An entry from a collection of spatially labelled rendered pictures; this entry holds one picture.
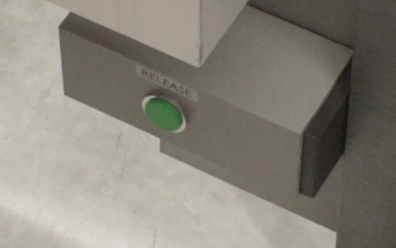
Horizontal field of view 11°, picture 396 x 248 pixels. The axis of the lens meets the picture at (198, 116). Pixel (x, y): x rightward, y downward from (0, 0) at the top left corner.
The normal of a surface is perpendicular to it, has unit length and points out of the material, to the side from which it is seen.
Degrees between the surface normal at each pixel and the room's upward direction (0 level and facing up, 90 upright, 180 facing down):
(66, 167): 0
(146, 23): 90
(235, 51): 0
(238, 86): 0
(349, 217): 90
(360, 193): 90
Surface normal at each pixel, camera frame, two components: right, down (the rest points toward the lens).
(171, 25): -0.49, 0.69
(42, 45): 0.00, -0.61
